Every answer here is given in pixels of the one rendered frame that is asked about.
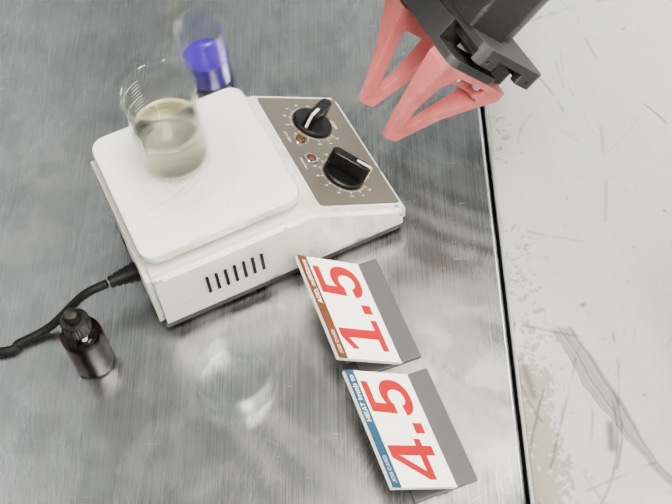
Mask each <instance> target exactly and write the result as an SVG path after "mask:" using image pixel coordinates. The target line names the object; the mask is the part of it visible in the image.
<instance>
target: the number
mask: <svg viewBox="0 0 672 504"><path fill-rule="evenodd" d="M355 376H356V378H357V380H358V383H359V385H360V388H361V390H362V392H363V395H364V397H365V399H366V402H367V404H368V407H369V409H370V411H371V414H372V416H373V419H374V421H375V423H376V426H377V428H378V431H379V433H380V435H381V438H382V440H383V443H384V445H385V447H386V450H387V452H388V454H389V457H390V459H391V462H392V464H393V466H394V469H395V471H396V474H397V476H398V478H399V481H400V483H401V484H414V483H450V482H449V480H448V478H447V476H446V473H445V471H444V469H443V467H442V464H441V462H440V460H439V458H438V455H437V453H436V451H435V449H434V446H433V444H432V442H431V440H430V437H429V435H428V433H427V431H426V428H425V426H424V424H423V422H422V419H421V417H420V415H419V413H418V410H417V408H416V406H415V404H414V401H413V399H412V397H411V395H410V392H409V390H408V388H407V386H406V383H405V381H404V379H403V377H400V376H385V375H370V374H356V373H355Z"/></svg>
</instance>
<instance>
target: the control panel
mask: <svg viewBox="0 0 672 504"><path fill-rule="evenodd" d="M257 99H258V102H259V104H260V105H261V107H262V109H263V110H264V112H265V114H266V115H267V117H268V119H269V121H270V122H271V124H272V126H273V127H274V129H275V131H276V132H277V134H278V136H279V137H280V139H281V141H282V143H283V144H284V146H285V148H286V149H287V151H288V153H289V154H290V156H291V158H292V159H293V161H294V163H295V164H296V166H297V168H298V170H299V171H300V173H301V175H302V176H303V178H304V180H305V181H306V183H307V185H308V186H309V188H310V190H311V191H312V193H313V195H314V197H315V198H316V200H317V202H318V203H319V204H320V205H321V206H338V205H361V204H384V203H397V202H399V200H398V199H397V197H396V196H395V194H394V193H393V191H392V190H391V188H390V186H389V185H388V183H387V182H386V180H385V179H384V177H383V176H382V174H381V173H380V171H379V169H378V168H377V166H376V165H375V163H374V162H373V160H372V159H371V157H370V155H369V154H368V152H367V151H366V149H365V148H364V146H363V145H362V143H361V142H360V140H359V138H358V137H357V135H356V134H355V132H354V131H353V129H352V128H351V126H350V124H349V123H348V121H347V120H346V118H345V117H344V115H343V114H342V112H341V111H340V109H339V107H338V106H337V104H336V103H335V101H334V100H333V99H328V100H330V101H331V103H332V104H331V107H330V109H329V111H328V113H327V115H326V117H327V118H328V120H329V121H330V123H331V125H332V132H331V134H330V135H329V136H328V137H326V138H314V137H311V136H308V135H306V134H304V133H303V132H301V131H300V130H299V129H298V128H297V127H296V126H295V124H294V122H293V114H294V112H295V111H296V110H298V109H300V108H310V109H312V108H313V107H314V106H315V105H316V104H317V103H318V102H319V101H320V100H321V99H296V98H257ZM297 135H302V136H303V137H304V138H305V142H304V143H301V142H299V141H297V140H296V138H295V137H296V136H297ZM334 147H340V148H342V149H343V150H345V151H347V152H349V153H350V154H352V155H354V156H356V157H357V158H359V159H361V160H362V161H364V162H366V163H368V164H369V165H370V166H371V168H372V170H371V172H370V174H369V176H368V177H367V179H366V181H364V183H363V185H362V186H361V188H359V189H357V190H346V189H343V188H340V187H338V186H336V185H335V184H333V183H332V182H331V181H330V180H329V179H328V178H327V177H326V175H325V173H324V165H325V163H326V161H327V159H328V157H329V155H330V153H331V151H332V150H333V148H334ZM309 153H312V154H314V155H315V156H316V158H317V159H316V161H311V160H309V159H308V158H307V154H309Z"/></svg>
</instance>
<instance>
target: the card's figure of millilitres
mask: <svg viewBox="0 0 672 504"><path fill-rule="evenodd" d="M307 260H308V262H309V265H310V267H311V269H312V272H313V274H314V277H315V279H316V281H317V284H318V286H319V289H320V291H321V293H322V296H323V298H324V301H325V303H326V305H327V308H328V310H329V313H330V315H331V317H332V320H333V322H334V324H335V327H336V329H337V332H338V334H339V336H340V339H341V341H342V344H343V346H344V348H345V351H346V353H347V355H359V356H372V357H384V358H394V356H393V353H392V351H391V349H390V347H389V344H388V342H387V340H386V338H385V335H384V333H383V331H382V329H381V326H380V324H379V322H378V320H377V317H376V315H375V313H374V311H373V308H372V306H371V304H370V302H369V299H368V297H367V295H366V293H365V290H364V288H363V286H362V284H361V281H360V279H359V277H358V275H357V272H356V270H355V268H354V266H353V265H347V264H340V263H333V262H326V261H319V260H313V259H307Z"/></svg>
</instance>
